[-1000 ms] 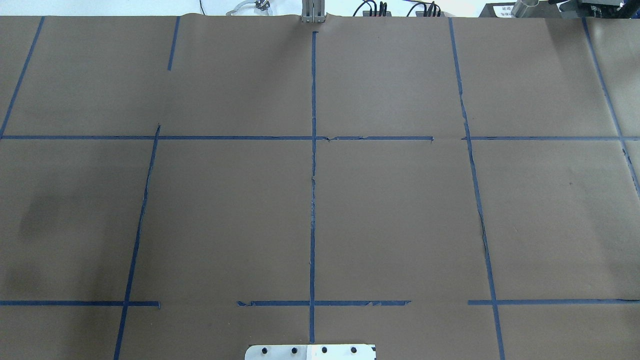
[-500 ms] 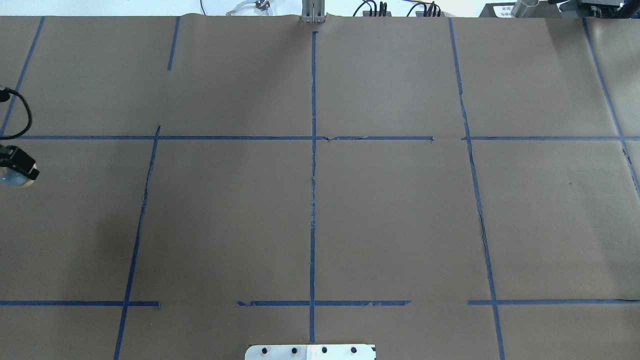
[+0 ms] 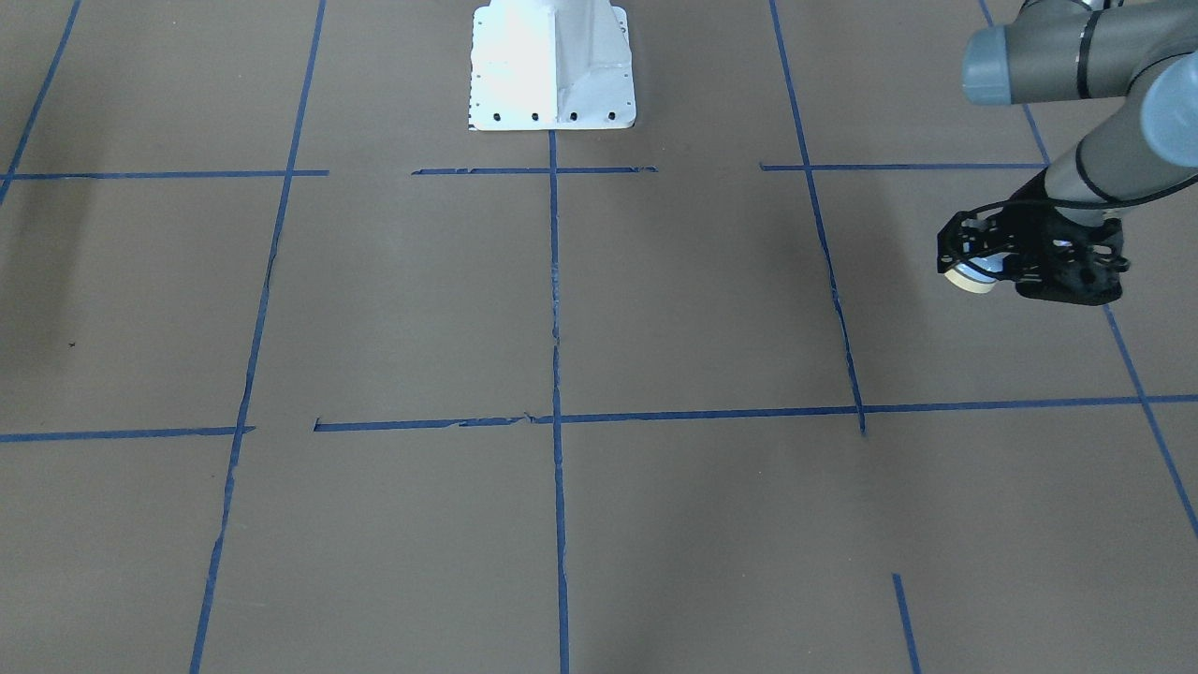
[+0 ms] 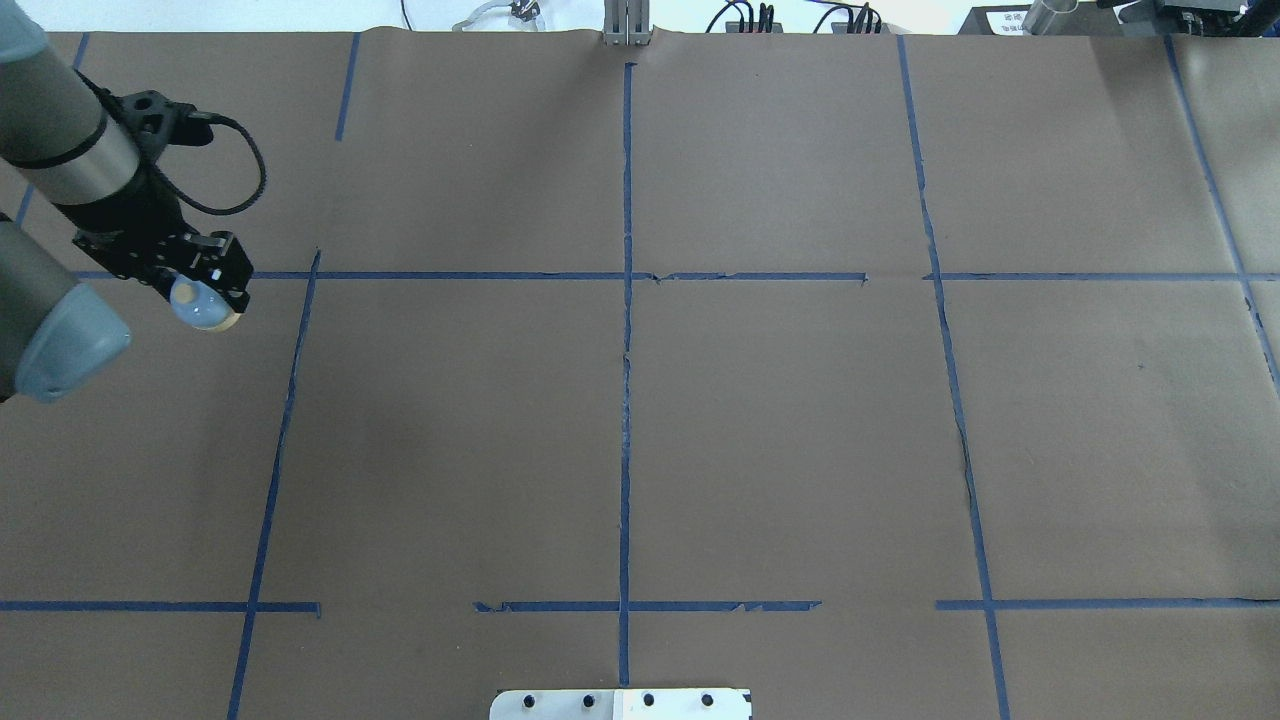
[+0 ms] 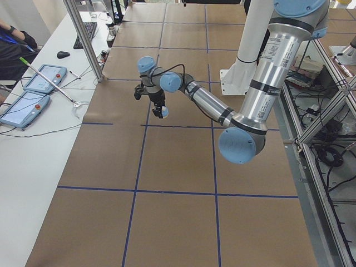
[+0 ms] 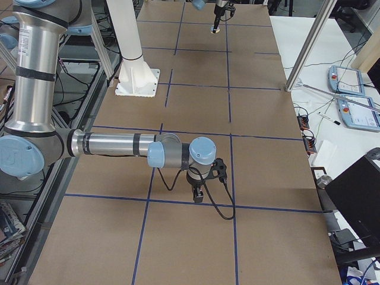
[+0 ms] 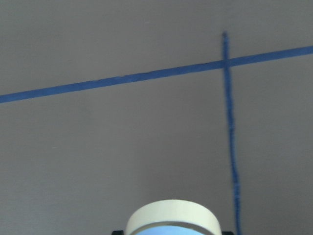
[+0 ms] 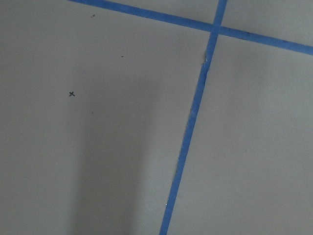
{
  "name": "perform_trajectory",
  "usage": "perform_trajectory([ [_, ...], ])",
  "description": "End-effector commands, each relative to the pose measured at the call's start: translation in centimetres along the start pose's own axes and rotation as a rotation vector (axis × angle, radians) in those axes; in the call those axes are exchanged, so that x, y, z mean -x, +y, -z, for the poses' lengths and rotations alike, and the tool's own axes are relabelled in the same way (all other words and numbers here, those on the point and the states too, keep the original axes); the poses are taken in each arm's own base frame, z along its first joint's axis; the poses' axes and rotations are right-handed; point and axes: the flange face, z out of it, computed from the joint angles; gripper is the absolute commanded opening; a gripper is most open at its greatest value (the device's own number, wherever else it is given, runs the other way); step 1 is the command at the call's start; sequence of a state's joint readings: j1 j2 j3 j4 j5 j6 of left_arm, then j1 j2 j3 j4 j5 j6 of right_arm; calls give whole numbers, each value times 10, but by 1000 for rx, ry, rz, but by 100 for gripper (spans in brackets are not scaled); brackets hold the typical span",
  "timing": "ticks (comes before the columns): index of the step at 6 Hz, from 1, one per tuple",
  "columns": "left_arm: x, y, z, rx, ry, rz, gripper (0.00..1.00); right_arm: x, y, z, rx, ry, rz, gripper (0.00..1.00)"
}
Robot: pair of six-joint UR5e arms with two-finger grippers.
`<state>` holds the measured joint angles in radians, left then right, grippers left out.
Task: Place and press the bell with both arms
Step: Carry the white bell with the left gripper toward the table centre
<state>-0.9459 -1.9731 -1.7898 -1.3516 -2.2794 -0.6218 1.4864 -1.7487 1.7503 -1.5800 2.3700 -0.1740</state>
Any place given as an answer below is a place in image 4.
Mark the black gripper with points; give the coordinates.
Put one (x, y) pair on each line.
(128, 222)

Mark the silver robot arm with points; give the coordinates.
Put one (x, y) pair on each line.
(94, 156)

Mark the grey metal cylinder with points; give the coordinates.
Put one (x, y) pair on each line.
(1049, 17)

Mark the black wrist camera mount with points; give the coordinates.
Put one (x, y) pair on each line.
(155, 122)

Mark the white camera post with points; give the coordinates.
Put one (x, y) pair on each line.
(624, 703)

